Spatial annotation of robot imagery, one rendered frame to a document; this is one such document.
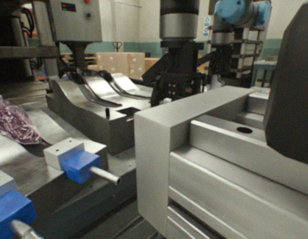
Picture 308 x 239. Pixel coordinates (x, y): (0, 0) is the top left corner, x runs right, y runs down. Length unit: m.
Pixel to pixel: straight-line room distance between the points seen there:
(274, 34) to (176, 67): 6.55
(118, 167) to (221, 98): 0.29
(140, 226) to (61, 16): 1.12
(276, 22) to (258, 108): 6.74
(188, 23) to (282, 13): 6.58
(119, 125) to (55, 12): 0.96
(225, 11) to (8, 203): 0.65
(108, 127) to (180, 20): 0.25
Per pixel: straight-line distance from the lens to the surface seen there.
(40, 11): 1.12
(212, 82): 0.83
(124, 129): 0.43
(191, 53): 0.36
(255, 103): 0.19
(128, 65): 4.38
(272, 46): 6.87
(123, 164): 0.41
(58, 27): 1.26
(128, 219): 0.59
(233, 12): 0.65
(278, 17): 6.92
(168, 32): 0.37
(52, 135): 0.44
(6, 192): 0.30
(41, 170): 0.34
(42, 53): 1.09
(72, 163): 0.31
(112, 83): 0.71
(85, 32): 1.32
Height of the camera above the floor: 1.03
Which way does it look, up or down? 21 degrees down
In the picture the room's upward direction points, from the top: straight up
